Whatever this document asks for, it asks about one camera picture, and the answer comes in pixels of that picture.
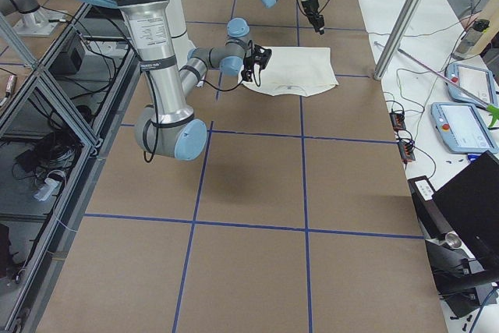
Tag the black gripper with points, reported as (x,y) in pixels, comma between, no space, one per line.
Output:
(312,8)
(248,68)

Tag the cream long sleeve shirt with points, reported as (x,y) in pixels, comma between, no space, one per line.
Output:
(300,71)

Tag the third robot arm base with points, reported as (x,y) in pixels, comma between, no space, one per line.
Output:
(35,21)

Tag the red black circuit board upper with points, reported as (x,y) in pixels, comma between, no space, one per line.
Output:
(397,121)

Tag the red black circuit board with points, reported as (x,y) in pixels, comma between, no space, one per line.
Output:
(406,151)
(397,121)

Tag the red black circuit board lower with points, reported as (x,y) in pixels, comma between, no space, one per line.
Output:
(406,151)

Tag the clear water bottle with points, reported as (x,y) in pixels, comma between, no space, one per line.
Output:
(472,35)

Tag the far teach pendant tablet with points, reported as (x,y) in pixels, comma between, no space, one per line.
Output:
(477,81)

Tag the teach pendant tablet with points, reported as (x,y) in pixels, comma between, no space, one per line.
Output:
(477,81)
(462,129)

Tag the near teach pendant tablet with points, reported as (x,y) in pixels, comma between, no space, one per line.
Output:
(462,129)

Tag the metal reacher grabber tool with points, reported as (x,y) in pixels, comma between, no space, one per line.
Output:
(493,110)

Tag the white power strip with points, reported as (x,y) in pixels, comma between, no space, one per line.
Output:
(46,189)

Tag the black monitor on stand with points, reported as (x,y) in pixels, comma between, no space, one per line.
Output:
(461,220)

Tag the aluminium frame post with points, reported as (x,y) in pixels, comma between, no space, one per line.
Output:
(401,24)

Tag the aluminium frame side rail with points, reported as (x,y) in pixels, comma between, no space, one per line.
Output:
(62,127)

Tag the black box under frame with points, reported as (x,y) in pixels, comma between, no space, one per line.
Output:
(70,58)

